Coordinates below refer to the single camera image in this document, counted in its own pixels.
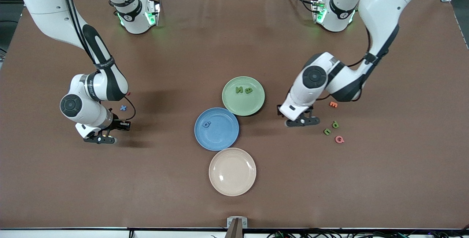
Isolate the black camera cable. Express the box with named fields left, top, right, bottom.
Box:
left=59, top=0, right=137, bottom=121
left=315, top=25, right=378, bottom=101

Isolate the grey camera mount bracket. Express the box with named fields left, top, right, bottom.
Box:
left=226, top=217, right=248, bottom=238

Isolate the blue plate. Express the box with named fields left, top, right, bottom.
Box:
left=194, top=107, right=240, bottom=151

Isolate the white table edge rail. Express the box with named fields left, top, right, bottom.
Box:
left=0, top=228, right=469, bottom=238

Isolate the beige plate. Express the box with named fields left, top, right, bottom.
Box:
left=208, top=147, right=257, bottom=197

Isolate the black right camera cable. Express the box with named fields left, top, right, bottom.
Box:
left=59, top=0, right=137, bottom=121

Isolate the brown table cover mat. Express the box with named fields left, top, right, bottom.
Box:
left=0, top=0, right=469, bottom=230

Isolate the black left camera cable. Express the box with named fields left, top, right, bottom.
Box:
left=315, top=25, right=378, bottom=101

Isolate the light green plate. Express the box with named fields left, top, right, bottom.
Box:
left=222, top=76, right=265, bottom=117

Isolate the tangled black cable bundle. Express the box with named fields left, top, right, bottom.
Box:
left=267, top=229, right=469, bottom=238

